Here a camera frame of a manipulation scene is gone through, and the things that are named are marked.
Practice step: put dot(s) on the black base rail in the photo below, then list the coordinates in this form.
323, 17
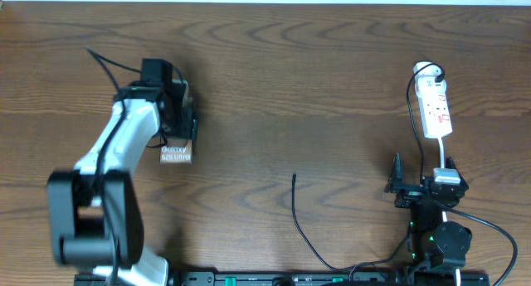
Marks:
305, 279

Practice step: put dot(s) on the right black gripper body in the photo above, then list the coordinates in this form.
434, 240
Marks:
408, 196

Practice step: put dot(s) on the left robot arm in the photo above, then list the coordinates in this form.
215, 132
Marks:
94, 216

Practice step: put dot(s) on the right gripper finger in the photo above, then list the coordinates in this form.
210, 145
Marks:
450, 164
396, 176

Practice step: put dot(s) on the Galaxy S25 Ultra smartphone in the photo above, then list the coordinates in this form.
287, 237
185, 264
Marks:
177, 151

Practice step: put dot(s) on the white power strip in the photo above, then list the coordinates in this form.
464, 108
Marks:
430, 89

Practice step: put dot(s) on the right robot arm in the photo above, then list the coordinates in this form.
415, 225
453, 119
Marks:
438, 246

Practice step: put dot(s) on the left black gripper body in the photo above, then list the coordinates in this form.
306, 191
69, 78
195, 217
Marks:
182, 124

